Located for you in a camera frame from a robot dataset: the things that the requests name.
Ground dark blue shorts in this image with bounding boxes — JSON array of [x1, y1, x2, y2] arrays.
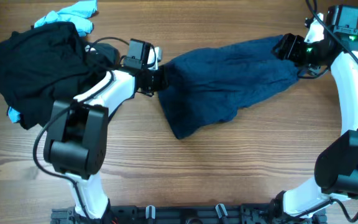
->
[[158, 35, 298, 139]]

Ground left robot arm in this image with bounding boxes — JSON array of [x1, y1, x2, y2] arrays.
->
[[40, 39, 168, 223]]

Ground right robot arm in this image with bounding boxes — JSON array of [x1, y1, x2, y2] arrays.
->
[[272, 2, 358, 221]]

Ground light blue garment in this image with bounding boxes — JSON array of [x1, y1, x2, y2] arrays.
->
[[7, 1, 97, 123]]

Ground black garment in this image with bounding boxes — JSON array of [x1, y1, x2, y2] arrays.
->
[[0, 22, 120, 129]]

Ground left black cable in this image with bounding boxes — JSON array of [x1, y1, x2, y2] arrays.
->
[[32, 36, 130, 220]]

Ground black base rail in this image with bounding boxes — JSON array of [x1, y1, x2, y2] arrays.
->
[[50, 203, 327, 224]]

